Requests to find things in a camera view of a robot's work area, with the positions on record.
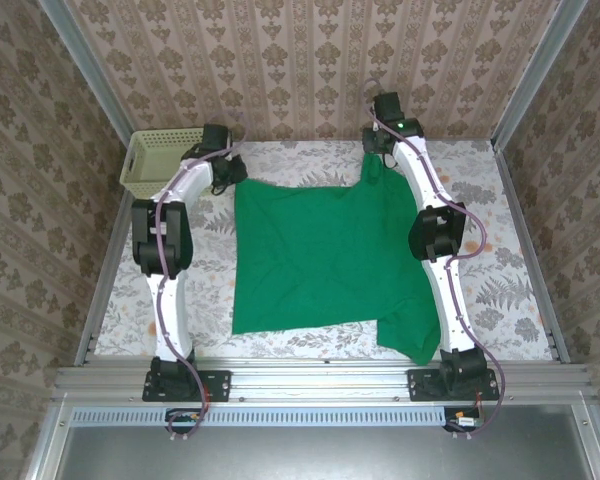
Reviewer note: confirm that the green t-shirt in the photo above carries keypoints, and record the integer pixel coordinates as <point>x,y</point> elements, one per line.
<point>320,250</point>

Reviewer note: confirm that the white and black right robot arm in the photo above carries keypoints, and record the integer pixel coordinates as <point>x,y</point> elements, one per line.
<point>450,310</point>

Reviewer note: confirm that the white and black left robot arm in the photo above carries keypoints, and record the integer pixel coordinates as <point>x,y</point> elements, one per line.
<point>170,310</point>

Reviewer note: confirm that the pale yellow plastic basket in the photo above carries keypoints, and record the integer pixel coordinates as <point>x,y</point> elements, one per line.
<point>150,165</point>

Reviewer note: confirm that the floral table cover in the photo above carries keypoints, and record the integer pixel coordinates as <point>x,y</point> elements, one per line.
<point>510,210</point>

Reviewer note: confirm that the small black connector box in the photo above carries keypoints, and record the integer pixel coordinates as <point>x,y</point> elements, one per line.
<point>185,420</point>
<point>462,421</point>

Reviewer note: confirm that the grey metal panel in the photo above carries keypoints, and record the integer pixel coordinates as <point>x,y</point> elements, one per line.
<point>320,455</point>

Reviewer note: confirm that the aluminium frame post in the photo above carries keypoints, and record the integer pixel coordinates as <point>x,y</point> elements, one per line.
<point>91,75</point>
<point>535,75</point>

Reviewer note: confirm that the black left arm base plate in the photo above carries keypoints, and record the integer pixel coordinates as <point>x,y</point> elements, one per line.
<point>220,385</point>

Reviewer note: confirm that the aluminium mounting rail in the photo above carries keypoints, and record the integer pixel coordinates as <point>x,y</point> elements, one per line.
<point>320,380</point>

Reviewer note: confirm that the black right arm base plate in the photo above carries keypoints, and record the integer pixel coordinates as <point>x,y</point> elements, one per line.
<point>417,387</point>

